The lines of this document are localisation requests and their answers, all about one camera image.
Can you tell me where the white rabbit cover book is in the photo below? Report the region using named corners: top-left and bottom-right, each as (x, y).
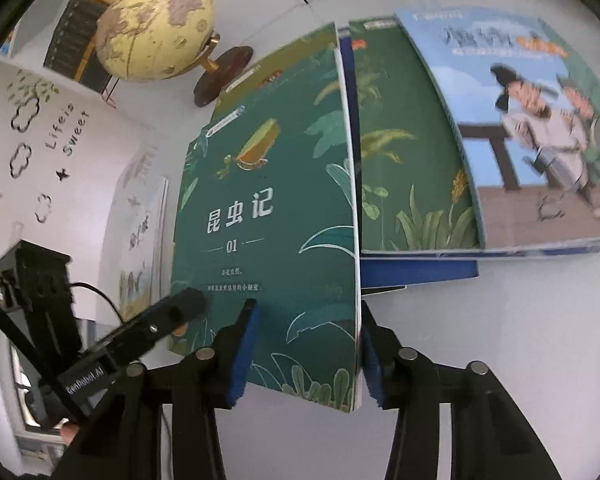
top-left (118, 177), bottom-right (169, 321)

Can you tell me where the Tang poetry blue book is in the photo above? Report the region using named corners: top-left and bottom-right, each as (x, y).
top-left (396, 6), bottom-right (600, 254)

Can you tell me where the green beetle insect book 02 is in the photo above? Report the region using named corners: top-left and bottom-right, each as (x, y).
top-left (349, 18), bottom-right (480, 256)

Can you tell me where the white bookshelf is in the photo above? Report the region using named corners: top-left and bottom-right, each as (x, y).
top-left (0, 0), bottom-right (311, 111)

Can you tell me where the dark green insect book 01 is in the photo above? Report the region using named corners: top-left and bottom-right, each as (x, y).
top-left (169, 47), bottom-right (361, 413)

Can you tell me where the person left hand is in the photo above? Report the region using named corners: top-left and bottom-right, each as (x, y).
top-left (59, 422), bottom-right (80, 446)

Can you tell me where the olive green insect book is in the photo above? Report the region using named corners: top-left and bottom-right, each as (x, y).
top-left (211, 23), bottom-right (337, 120)

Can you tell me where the black book set row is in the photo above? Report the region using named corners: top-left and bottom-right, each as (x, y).
top-left (43, 0), bottom-right (111, 93)

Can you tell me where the yellow desk globe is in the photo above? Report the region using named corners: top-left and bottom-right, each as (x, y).
top-left (95, 0), bottom-right (253, 107)

